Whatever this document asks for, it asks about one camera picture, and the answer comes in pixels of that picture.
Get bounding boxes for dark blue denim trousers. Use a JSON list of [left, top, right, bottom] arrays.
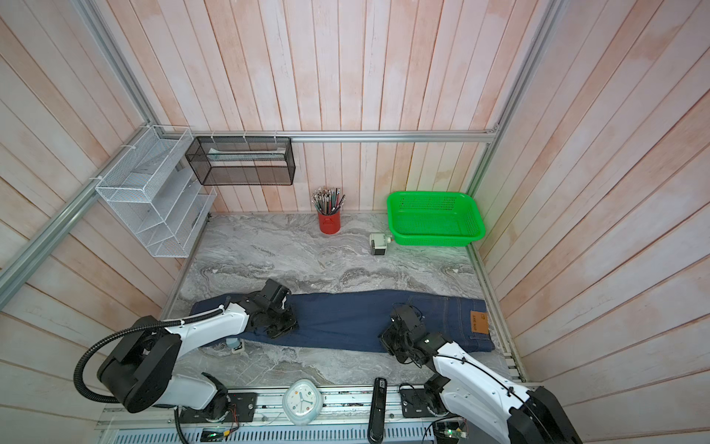
[[209, 290, 495, 353]]

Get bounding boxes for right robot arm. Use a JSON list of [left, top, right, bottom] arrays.
[[380, 305, 582, 443]]

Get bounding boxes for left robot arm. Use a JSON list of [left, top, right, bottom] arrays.
[[73, 279, 298, 422]]

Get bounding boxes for black remote control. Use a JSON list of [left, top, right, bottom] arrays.
[[367, 377, 388, 444]]

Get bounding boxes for small white grey box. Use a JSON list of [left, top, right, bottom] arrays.
[[369, 232, 394, 256]]

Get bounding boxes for white analog clock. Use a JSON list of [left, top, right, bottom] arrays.
[[282, 379, 324, 426]]

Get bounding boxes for red pencil cup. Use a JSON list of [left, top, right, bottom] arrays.
[[318, 212, 341, 235]]

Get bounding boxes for green plastic basket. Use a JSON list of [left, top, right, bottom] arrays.
[[386, 191, 486, 247]]

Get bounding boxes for pencils in cup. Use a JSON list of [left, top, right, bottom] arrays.
[[312, 187, 346, 216]]

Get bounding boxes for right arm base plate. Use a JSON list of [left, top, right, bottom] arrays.
[[399, 384, 446, 418]]

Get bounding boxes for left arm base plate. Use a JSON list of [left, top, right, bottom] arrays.
[[179, 392, 258, 424]]

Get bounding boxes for black mesh wall basket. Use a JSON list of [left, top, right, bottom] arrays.
[[185, 136, 296, 186]]

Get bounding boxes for white wire mesh shelf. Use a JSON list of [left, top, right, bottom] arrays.
[[96, 125, 216, 258]]

